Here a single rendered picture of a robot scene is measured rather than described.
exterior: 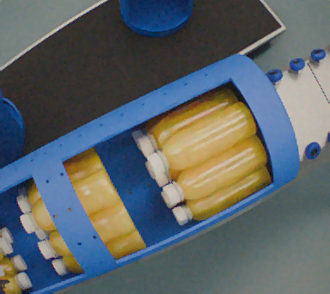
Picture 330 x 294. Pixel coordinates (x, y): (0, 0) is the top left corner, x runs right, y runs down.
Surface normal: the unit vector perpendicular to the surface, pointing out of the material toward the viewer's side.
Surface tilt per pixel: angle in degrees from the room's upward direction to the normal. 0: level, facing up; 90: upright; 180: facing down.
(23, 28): 0
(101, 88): 0
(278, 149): 35
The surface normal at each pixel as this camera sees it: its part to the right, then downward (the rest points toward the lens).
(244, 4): 0.01, -0.25
